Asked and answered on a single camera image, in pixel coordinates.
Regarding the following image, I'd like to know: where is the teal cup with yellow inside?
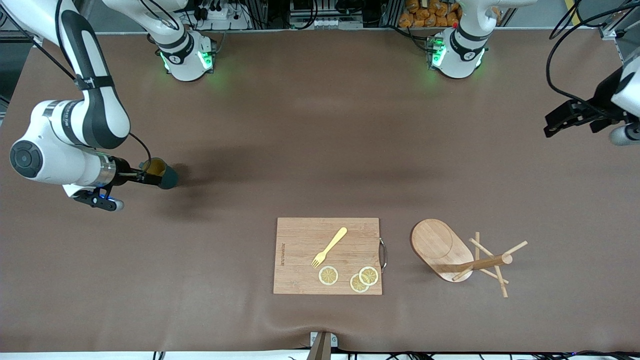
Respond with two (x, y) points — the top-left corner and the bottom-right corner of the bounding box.
(139, 157), (179, 190)

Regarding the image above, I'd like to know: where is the wooden mug tree rack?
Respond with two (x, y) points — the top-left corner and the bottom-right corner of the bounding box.
(410, 218), (529, 299)

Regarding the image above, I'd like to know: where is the wooden cutting board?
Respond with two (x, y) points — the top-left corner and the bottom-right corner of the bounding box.
(273, 217), (388, 296)

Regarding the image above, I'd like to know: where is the bag of orange bread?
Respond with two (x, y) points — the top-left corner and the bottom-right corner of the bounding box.
(398, 0), (463, 29)

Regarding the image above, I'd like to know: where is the white power strip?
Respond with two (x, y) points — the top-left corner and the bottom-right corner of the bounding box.
(197, 4), (251, 31)

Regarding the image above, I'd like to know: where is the brown table mat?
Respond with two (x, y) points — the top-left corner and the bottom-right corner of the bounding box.
(0, 29), (640, 354)

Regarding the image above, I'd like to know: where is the yellow plastic fork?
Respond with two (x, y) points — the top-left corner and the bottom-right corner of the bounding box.
(311, 227), (348, 269)

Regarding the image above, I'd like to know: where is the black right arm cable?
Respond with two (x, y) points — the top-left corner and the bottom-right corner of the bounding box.
(0, 0), (152, 173)

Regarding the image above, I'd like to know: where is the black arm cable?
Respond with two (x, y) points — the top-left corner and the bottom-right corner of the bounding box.
(0, 0), (152, 173)
(546, 0), (640, 107)

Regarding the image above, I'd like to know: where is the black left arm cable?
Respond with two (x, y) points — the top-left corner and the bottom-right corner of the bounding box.
(546, 0), (640, 107)

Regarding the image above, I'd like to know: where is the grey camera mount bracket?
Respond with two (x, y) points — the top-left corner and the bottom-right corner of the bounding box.
(309, 331), (339, 360)

